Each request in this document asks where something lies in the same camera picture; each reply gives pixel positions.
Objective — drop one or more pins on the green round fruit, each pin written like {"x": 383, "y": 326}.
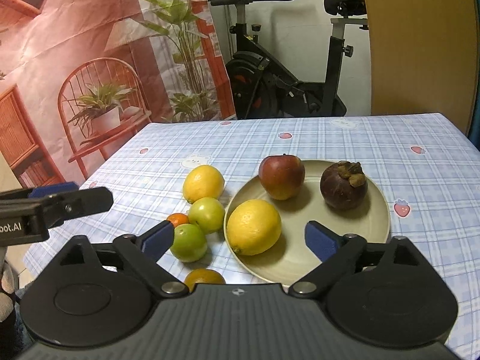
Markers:
{"x": 206, "y": 214}
{"x": 188, "y": 242}

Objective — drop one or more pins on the yellow lemon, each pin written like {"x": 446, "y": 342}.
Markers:
{"x": 254, "y": 227}
{"x": 203, "y": 183}

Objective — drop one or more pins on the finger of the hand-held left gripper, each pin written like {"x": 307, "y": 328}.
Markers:
{"x": 82, "y": 204}
{"x": 52, "y": 189}

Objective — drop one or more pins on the black exercise bike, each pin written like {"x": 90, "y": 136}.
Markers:
{"x": 270, "y": 86}

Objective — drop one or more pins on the grey fuzzy cloth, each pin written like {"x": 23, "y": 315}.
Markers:
{"x": 7, "y": 292}

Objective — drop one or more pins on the red apple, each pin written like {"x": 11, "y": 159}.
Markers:
{"x": 282, "y": 176}

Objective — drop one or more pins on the dark purple mangosteen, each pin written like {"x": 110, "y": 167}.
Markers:
{"x": 343, "y": 187}

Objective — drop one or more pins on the wooden door panel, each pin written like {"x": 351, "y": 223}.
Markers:
{"x": 412, "y": 45}

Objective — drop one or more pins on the printed backdrop cloth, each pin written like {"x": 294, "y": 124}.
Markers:
{"x": 75, "y": 26}

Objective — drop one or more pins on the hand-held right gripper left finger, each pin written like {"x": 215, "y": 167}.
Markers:
{"x": 157, "y": 242}

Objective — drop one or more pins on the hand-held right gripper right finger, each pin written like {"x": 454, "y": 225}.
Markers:
{"x": 322, "y": 242}

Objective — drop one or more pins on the small bright orange tangerine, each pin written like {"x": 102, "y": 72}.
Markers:
{"x": 178, "y": 219}

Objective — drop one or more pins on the yellowish orange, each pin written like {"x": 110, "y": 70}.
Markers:
{"x": 204, "y": 278}

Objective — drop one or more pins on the beige round plate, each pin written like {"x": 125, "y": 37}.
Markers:
{"x": 307, "y": 210}

